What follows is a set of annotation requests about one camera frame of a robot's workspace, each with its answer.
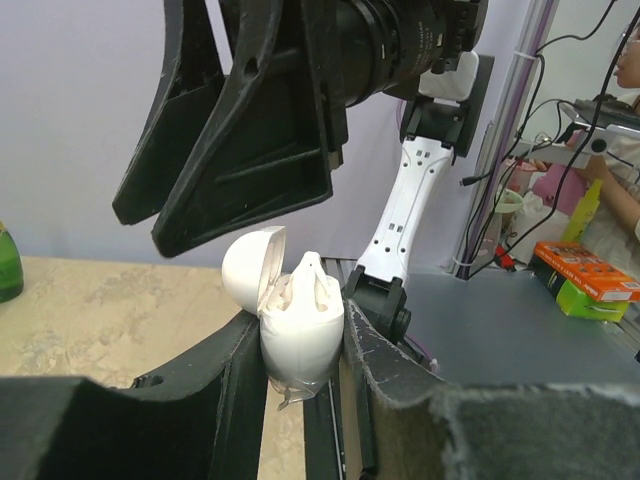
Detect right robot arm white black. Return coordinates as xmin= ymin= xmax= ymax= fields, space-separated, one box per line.
xmin=112 ymin=1 xmax=493 ymax=343

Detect green glass bottle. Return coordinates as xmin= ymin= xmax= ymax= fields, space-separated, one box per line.
xmin=0 ymin=224 xmax=24 ymax=303

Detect orange green boxes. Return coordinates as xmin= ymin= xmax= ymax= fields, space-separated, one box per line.
xmin=529 ymin=242 xmax=639 ymax=323

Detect white earbud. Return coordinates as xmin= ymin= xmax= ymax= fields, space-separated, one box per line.
xmin=290 ymin=251 xmax=343 ymax=322

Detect person in background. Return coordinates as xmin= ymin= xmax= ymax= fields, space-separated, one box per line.
xmin=574 ymin=29 xmax=640 ymax=281

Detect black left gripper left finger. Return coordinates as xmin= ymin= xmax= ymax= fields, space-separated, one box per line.
xmin=1 ymin=311 xmax=265 ymax=479

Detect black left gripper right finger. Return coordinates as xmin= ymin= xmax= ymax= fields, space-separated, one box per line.
xmin=344 ymin=299 xmax=639 ymax=479

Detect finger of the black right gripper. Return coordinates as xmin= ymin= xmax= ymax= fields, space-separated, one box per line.
xmin=112 ymin=1 xmax=227 ymax=225
xmin=152 ymin=1 xmax=348 ymax=258

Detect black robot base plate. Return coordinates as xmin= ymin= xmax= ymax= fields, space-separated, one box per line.
xmin=303 ymin=374 xmax=378 ymax=479

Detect cluttered cables and items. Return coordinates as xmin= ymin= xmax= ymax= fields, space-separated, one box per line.
xmin=449 ymin=0 xmax=640 ymax=281

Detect white earbud charging case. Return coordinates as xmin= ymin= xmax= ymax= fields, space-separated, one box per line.
xmin=221 ymin=226 xmax=344 ymax=409

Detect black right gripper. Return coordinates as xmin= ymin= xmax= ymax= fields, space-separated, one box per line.
xmin=336 ymin=1 xmax=488 ymax=107

